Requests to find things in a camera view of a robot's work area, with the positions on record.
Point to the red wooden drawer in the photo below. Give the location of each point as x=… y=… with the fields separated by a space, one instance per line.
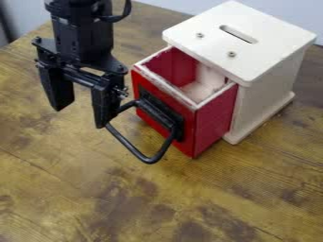
x=197 y=92

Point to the white wooden box cabinet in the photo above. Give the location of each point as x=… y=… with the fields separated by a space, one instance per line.
x=257 y=50

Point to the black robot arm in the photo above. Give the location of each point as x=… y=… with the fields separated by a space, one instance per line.
x=76 y=8

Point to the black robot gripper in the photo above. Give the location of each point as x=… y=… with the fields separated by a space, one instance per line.
x=78 y=56

